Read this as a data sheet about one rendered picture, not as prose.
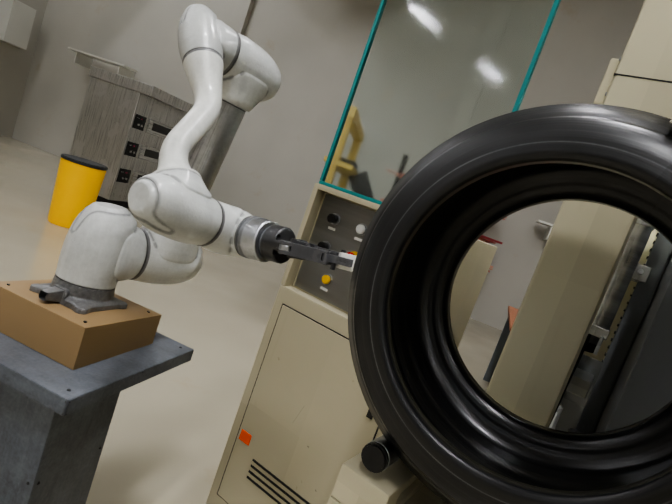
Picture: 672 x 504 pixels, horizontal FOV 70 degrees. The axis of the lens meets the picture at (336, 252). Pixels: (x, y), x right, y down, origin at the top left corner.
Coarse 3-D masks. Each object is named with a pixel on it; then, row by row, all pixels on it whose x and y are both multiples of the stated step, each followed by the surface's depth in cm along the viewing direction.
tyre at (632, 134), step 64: (512, 128) 64; (576, 128) 60; (640, 128) 57; (448, 192) 68; (512, 192) 90; (576, 192) 85; (640, 192) 80; (384, 256) 72; (448, 256) 96; (384, 320) 71; (448, 320) 97; (384, 384) 70; (448, 384) 94; (448, 448) 65; (512, 448) 87; (576, 448) 82; (640, 448) 77
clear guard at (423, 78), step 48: (384, 0) 157; (432, 0) 149; (480, 0) 141; (528, 0) 134; (384, 48) 157; (432, 48) 148; (480, 48) 140; (528, 48) 133; (384, 96) 155; (432, 96) 147; (480, 96) 139; (336, 144) 163; (384, 144) 154; (432, 144) 146; (384, 192) 153
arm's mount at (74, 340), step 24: (0, 288) 121; (24, 288) 126; (0, 312) 122; (24, 312) 120; (48, 312) 118; (72, 312) 122; (96, 312) 127; (120, 312) 134; (144, 312) 141; (24, 336) 120; (48, 336) 118; (72, 336) 116; (96, 336) 120; (120, 336) 129; (144, 336) 140; (72, 360) 116; (96, 360) 123
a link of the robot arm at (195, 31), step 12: (192, 12) 122; (204, 12) 122; (180, 24) 122; (192, 24) 120; (204, 24) 120; (216, 24) 124; (180, 36) 120; (192, 36) 118; (204, 36) 119; (216, 36) 121; (228, 36) 125; (180, 48) 120; (192, 48) 117; (216, 48) 120; (228, 48) 124; (228, 60) 126
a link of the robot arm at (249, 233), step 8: (256, 216) 101; (240, 224) 98; (248, 224) 98; (256, 224) 97; (264, 224) 97; (272, 224) 99; (240, 232) 98; (248, 232) 97; (256, 232) 96; (240, 240) 98; (248, 240) 96; (256, 240) 96; (240, 248) 98; (248, 248) 97; (256, 248) 96; (248, 256) 99; (256, 256) 97
